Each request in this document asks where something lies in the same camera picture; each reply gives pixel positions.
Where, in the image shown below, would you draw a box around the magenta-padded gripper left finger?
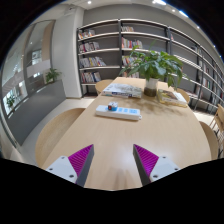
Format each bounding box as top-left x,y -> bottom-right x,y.
45,143 -> 95,188

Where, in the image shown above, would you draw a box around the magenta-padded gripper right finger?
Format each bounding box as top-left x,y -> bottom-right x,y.
132,143 -> 182,187

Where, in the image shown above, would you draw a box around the rounded light wood chair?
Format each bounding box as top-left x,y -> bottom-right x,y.
176,88 -> 191,103
199,120 -> 220,161
94,78 -> 115,95
34,107 -> 87,168

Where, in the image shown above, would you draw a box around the white power strip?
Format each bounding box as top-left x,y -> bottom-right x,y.
95,104 -> 143,121

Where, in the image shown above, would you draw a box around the yellow cover book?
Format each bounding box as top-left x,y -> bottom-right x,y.
156,88 -> 189,108

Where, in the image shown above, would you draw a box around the white cover book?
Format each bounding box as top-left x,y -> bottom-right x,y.
101,82 -> 144,99

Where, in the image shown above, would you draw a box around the small distant potted plant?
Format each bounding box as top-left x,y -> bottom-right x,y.
45,67 -> 63,84

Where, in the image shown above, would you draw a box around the green potted plant white pot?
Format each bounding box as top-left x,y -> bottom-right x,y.
119,41 -> 184,98

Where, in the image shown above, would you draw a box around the grey bookshelf unit with books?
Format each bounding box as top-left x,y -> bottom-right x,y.
76,18 -> 224,114

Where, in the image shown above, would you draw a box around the round ceiling lights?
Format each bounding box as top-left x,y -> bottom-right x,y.
86,0 -> 202,30

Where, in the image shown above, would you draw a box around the wooden frame chair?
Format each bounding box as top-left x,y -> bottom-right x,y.
209,103 -> 224,158

